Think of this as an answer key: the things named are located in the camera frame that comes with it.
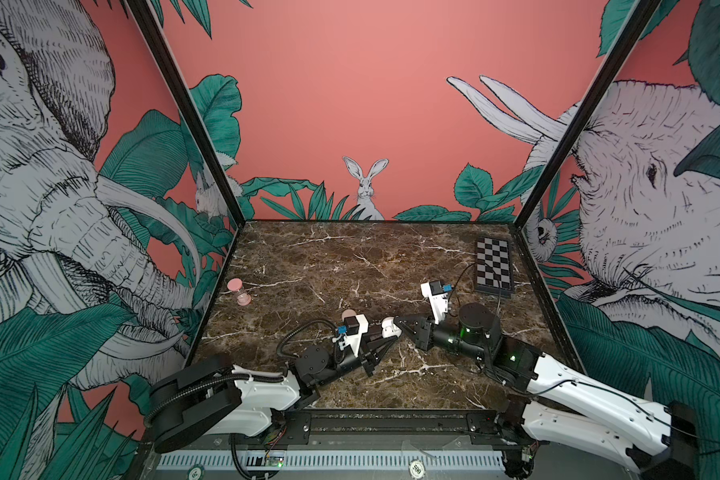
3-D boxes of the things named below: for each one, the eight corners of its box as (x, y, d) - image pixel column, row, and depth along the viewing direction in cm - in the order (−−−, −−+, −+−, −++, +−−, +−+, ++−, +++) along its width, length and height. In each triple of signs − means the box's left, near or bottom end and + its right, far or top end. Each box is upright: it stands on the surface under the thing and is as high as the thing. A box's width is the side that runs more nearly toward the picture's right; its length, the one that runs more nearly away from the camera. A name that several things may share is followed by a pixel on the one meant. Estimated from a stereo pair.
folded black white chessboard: (474, 291, 103) (477, 284, 100) (475, 240, 118) (478, 233, 115) (509, 298, 102) (514, 292, 98) (506, 246, 117) (510, 239, 113)
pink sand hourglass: (236, 306, 98) (224, 290, 90) (240, 294, 101) (229, 277, 93) (250, 306, 98) (239, 290, 90) (253, 294, 101) (244, 277, 93)
